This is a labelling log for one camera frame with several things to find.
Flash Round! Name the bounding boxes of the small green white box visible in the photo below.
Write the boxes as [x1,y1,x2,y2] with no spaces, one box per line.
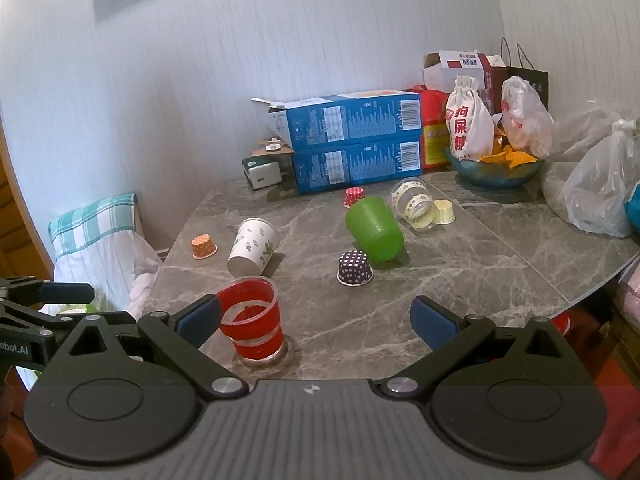
[242,155,282,191]

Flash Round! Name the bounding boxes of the green plastic cup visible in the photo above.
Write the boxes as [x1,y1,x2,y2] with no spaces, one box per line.
[345,196,404,262]

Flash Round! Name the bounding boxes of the lower blue cardboard box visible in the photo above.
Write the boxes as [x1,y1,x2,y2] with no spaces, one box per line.
[252,134,424,196]

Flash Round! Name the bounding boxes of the dark paper shopping bag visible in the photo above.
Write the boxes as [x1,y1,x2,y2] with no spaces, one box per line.
[500,37,550,108]

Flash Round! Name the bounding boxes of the white drawstring bag red print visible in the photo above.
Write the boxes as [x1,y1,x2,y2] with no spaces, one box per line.
[445,75,494,162]

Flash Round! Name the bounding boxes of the white red open carton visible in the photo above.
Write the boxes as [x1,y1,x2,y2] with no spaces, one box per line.
[422,50,508,93]

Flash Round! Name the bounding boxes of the blue cardboard box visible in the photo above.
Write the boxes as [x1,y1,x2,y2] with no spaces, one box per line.
[252,134,424,196]
[252,90,422,153]

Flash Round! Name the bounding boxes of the plaid teal white pillow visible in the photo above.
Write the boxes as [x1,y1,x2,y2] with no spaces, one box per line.
[48,193,163,318]

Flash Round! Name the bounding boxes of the clear cup with patterned band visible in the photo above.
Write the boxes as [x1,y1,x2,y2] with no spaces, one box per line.
[390,177,435,231]

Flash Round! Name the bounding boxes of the red yellow box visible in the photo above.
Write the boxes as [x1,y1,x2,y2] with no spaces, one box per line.
[410,84,449,171]

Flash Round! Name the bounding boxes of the orange polka dot cupcake liner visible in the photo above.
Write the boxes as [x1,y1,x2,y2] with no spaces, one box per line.
[191,234,218,260]

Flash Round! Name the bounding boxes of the plastic bag with red print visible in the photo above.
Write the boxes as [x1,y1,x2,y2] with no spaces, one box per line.
[501,76,554,159]

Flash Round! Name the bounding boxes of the navy polka dot cupcake liner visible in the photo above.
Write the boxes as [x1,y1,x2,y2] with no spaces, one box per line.
[336,249,373,287]

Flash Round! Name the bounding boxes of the blue printed bag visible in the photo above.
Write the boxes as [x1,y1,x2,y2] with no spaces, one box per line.
[624,198,640,234]

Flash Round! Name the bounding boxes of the white floral paper cup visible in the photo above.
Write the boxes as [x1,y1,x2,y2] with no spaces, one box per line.
[227,218,280,278]

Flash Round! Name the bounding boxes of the red banded clear plastic cup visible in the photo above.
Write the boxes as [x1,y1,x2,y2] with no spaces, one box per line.
[216,276,284,362]

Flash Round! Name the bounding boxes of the teal glass bowl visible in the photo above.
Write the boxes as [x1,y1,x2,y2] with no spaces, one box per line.
[445,148,542,190]

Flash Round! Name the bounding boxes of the upper blue cardboard box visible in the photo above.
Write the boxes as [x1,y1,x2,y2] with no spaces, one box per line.
[252,90,422,153]

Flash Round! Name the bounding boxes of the clear plastic bag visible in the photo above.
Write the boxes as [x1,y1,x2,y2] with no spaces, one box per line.
[540,101,639,238]

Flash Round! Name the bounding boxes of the orange snack pieces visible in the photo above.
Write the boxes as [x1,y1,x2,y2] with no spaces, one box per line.
[480,126,537,169]

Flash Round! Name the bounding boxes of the red polka dot cupcake liner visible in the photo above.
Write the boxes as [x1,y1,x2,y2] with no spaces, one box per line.
[343,186,366,208]

